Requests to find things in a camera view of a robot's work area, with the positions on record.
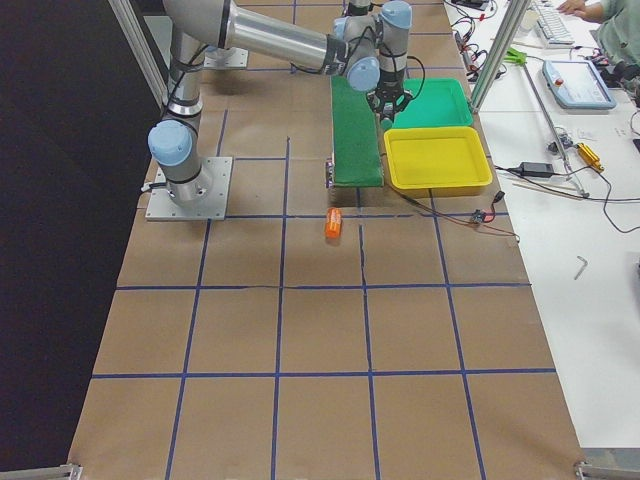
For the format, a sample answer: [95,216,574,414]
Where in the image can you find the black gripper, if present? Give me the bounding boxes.
[367,88,413,120]

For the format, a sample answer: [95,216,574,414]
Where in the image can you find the orange 4680 cylinder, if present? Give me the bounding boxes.
[324,207,342,239]

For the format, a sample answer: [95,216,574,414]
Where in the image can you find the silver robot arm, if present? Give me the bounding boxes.
[148,1,415,205]

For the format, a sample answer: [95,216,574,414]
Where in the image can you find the green plastic tray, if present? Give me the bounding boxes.
[392,78,473,129]

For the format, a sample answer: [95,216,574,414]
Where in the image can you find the green conveyor belt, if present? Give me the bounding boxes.
[326,76,384,188]

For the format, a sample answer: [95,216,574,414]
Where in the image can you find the yellow plastic tray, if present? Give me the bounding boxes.
[384,126,493,193]

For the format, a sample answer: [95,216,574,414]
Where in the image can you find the small circuit board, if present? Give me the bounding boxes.
[469,209,487,225]

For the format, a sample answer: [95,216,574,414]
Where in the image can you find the black power adapter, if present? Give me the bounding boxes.
[519,162,556,178]

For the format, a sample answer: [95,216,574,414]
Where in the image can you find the white keyboard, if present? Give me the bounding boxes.
[529,0,575,48]

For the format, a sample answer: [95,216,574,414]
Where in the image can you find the seated person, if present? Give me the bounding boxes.
[557,0,639,65]

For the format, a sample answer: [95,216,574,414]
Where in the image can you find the silver hex key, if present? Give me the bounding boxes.
[573,255,589,281]

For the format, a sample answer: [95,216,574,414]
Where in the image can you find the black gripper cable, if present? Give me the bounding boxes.
[399,54,427,101]

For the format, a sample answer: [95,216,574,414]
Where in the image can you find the green handled reacher tool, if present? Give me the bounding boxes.
[504,47,590,199]

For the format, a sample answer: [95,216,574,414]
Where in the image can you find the aluminium frame post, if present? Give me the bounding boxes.
[469,0,530,113]

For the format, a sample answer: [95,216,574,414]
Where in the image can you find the red black wire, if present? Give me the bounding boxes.
[399,189,519,239]

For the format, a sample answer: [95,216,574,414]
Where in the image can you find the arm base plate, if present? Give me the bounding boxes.
[145,156,233,221]

